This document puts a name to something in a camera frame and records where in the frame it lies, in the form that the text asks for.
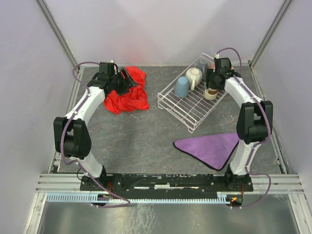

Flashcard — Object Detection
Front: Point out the red crumpled cloth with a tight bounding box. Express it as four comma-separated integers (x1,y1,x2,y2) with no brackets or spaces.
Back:
103,66,150,114

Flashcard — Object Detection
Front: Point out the light blue cable duct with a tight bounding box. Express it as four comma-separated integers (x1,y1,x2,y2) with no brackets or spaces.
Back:
46,193,230,205

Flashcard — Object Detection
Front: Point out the purple microfiber cloth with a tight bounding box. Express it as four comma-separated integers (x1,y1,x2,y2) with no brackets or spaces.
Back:
173,133,239,171

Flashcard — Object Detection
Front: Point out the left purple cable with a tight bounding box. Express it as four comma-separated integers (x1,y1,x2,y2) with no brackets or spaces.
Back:
60,61,132,209

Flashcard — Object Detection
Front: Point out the beige cup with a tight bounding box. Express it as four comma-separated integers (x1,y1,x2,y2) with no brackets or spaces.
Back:
203,88,218,100

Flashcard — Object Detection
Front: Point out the white wire dish rack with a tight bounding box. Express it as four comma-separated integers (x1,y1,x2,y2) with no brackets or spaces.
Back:
157,53,239,133

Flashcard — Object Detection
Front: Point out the light blue ceramic mug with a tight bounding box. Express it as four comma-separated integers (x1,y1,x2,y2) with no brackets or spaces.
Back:
196,57,208,74

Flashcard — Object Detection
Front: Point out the blue plastic cup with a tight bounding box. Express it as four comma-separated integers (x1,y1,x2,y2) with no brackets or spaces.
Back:
175,77,189,98

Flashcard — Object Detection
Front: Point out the cream ceramic mug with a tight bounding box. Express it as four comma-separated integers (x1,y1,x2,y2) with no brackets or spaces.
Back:
185,67,203,91

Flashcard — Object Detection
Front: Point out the black mounting base plate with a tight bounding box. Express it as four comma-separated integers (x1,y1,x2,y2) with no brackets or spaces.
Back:
79,172,254,198

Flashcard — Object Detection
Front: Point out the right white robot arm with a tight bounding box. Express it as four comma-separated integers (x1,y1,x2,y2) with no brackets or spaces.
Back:
203,56,273,176

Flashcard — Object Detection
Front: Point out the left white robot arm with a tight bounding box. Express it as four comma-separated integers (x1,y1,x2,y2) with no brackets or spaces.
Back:
53,62,149,179

